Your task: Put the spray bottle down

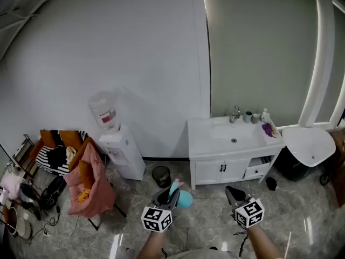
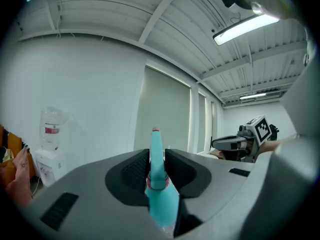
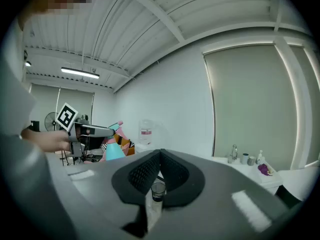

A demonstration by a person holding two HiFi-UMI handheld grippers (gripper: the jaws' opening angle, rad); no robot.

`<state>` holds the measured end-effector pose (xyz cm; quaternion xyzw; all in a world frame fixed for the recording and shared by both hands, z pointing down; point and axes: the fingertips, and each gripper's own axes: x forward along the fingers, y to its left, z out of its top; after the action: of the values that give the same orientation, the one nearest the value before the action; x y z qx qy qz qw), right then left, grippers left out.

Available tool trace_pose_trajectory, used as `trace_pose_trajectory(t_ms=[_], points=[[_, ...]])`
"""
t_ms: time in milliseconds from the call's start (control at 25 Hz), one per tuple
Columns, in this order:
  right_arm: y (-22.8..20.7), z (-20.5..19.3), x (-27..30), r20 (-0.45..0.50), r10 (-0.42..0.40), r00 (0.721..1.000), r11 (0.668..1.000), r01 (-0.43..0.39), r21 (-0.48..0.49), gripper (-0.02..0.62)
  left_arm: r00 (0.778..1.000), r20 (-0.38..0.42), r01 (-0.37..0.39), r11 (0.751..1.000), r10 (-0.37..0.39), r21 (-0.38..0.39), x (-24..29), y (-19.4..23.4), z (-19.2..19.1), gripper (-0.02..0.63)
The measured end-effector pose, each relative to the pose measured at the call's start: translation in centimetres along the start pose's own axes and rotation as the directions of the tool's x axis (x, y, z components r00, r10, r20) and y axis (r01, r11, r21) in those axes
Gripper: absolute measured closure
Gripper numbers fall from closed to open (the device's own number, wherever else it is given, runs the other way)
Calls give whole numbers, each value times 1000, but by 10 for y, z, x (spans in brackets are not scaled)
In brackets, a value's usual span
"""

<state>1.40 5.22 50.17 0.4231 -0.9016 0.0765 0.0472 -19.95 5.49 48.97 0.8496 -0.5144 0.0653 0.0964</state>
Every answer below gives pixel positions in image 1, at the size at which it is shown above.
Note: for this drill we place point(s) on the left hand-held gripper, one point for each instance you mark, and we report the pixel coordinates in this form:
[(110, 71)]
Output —
[(156, 220)]

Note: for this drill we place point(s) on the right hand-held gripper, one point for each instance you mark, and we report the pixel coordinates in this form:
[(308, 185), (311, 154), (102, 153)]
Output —
[(249, 213)]

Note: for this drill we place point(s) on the teal plastic tube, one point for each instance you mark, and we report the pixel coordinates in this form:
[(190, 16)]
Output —
[(185, 198)]

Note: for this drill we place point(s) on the person's left forearm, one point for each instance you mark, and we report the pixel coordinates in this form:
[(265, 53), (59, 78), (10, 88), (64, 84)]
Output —
[(152, 244)]

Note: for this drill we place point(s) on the person's right forearm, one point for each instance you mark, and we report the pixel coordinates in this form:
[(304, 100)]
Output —
[(262, 241)]

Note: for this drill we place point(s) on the black mesh wastebasket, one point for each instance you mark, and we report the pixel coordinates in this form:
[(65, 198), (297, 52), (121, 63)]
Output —
[(161, 175)]

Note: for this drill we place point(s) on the small black floor object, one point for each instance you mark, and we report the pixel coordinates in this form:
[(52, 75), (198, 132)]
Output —
[(271, 183)]

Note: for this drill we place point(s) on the white water dispenser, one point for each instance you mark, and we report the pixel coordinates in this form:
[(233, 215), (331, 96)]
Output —
[(126, 155)]

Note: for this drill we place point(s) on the dark round bin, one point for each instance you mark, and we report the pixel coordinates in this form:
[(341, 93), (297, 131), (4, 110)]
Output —
[(291, 166)]

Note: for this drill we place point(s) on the white washbasin cabinet table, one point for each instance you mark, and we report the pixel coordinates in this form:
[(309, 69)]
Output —
[(215, 136)]

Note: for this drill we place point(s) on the person's beige shirt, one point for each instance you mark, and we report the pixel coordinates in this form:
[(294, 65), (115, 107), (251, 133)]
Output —
[(202, 255)]

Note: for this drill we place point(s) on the pink blanket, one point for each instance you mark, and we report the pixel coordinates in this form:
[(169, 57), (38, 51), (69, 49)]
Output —
[(97, 182)]

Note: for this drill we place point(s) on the purple cloth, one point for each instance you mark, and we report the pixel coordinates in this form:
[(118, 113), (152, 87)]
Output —
[(268, 129)]

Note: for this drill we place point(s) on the beige brush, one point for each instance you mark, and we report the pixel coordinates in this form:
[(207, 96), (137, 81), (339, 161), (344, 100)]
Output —
[(273, 128)]

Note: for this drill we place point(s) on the dark grey cup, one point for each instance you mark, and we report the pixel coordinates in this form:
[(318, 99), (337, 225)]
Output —
[(248, 117)]

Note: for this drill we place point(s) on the chrome faucet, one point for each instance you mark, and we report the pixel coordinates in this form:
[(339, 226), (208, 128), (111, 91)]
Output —
[(235, 115)]

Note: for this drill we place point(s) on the yellow cloth item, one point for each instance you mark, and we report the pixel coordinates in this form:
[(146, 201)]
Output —
[(84, 196)]

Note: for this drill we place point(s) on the white triangular plastic basin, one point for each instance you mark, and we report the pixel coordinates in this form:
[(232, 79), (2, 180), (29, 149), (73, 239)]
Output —
[(307, 144)]

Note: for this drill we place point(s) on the cream cloth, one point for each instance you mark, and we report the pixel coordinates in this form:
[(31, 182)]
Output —
[(71, 154)]

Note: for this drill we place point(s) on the brown wooden furniture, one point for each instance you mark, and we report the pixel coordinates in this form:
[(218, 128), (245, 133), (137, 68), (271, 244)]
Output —
[(340, 166)]

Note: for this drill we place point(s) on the black bag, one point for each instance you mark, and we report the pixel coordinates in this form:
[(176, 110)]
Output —
[(52, 191)]

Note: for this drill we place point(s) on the metal shelf rack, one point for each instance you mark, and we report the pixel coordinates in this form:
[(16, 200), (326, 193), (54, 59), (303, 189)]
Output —
[(23, 152)]

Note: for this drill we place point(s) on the round wooden basket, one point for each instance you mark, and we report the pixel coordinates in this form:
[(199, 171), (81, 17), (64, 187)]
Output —
[(16, 223)]

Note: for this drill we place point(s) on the pale pink cloth bundle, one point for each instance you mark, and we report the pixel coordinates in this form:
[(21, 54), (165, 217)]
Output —
[(10, 185)]

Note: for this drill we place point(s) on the black folding chair frame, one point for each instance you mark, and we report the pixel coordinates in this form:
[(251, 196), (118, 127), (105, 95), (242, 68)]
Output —
[(118, 210)]

